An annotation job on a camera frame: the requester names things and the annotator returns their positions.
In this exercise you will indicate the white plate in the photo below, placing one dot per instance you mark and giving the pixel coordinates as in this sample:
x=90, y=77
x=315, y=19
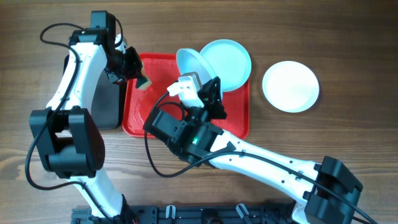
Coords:
x=290, y=86

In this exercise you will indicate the black tray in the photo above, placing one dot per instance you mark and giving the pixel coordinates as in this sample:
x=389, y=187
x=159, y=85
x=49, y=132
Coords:
x=107, y=102

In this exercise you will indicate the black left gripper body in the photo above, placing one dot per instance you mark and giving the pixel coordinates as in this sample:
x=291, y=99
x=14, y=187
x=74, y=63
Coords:
x=121, y=69

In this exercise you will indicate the light blue plate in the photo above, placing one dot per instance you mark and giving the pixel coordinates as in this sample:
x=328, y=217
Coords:
x=230, y=61
x=189, y=60

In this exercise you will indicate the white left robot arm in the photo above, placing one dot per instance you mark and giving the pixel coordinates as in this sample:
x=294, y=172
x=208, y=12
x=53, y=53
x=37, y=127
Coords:
x=65, y=135

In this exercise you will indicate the green and yellow sponge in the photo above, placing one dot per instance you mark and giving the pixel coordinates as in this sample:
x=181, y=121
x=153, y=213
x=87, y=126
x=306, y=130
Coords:
x=143, y=81

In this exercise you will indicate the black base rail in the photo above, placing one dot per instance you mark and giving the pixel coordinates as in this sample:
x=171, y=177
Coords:
x=264, y=214

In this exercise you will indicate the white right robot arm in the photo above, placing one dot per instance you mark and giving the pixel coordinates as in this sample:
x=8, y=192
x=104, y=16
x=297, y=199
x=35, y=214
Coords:
x=326, y=192

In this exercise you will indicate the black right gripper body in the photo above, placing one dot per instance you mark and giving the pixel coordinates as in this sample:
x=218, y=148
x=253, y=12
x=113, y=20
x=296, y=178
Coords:
x=211, y=105

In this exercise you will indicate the red tray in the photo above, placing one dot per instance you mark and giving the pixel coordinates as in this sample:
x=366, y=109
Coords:
x=162, y=71

